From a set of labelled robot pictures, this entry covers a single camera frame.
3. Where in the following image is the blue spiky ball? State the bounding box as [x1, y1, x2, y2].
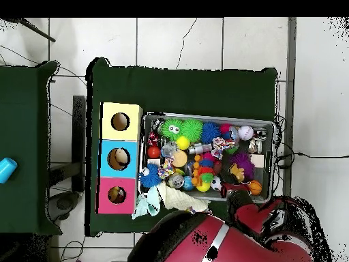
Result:
[138, 163, 164, 190]
[200, 121, 222, 145]

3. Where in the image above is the green spiky ball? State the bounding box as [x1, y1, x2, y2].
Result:
[181, 119, 204, 143]

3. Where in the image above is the light blue cup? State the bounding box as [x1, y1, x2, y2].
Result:
[0, 157, 19, 184]

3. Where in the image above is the small yellow ball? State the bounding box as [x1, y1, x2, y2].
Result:
[176, 136, 192, 151]

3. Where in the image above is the small orange basketball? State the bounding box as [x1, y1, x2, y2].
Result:
[247, 179, 263, 197]

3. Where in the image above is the black and white soccer ball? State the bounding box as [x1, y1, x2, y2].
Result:
[210, 176, 224, 192]

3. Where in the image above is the cream yellow muslin cloth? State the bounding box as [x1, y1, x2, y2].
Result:
[157, 181, 211, 214]

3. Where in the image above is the shallow clear mesh bin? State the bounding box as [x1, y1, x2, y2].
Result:
[138, 111, 275, 204]

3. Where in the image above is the blue globe ball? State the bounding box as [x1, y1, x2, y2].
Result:
[181, 176, 196, 192]

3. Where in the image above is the green furry googly-eyed toy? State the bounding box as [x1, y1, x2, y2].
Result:
[163, 119, 185, 141]

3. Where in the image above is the green covered side table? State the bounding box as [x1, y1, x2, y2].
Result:
[0, 61, 60, 237]

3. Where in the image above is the grey stand base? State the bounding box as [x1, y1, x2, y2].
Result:
[48, 162, 82, 222]

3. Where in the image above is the black rod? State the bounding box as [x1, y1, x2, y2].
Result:
[0, 18, 57, 43]

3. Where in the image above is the white baseball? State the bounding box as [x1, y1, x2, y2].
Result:
[237, 125, 254, 142]

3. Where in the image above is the mint green muslin cloth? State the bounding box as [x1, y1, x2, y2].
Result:
[132, 185, 162, 220]

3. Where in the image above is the wooden box with three holes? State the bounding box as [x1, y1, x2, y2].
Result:
[97, 101, 144, 216]

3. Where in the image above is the black cable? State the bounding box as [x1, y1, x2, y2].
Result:
[275, 151, 349, 166]

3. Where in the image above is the purple plush toy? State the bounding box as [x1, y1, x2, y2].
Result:
[231, 151, 256, 181]

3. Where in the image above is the round orange disc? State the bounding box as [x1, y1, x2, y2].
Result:
[171, 150, 189, 169]

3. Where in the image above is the dark green table cloth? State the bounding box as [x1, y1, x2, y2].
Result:
[85, 57, 279, 238]

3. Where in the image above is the silver drink can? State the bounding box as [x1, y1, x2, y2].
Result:
[167, 173, 185, 190]

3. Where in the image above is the black upright panel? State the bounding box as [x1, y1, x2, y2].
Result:
[70, 95, 87, 192]

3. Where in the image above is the pale wooden block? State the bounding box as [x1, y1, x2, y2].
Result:
[250, 154, 266, 169]

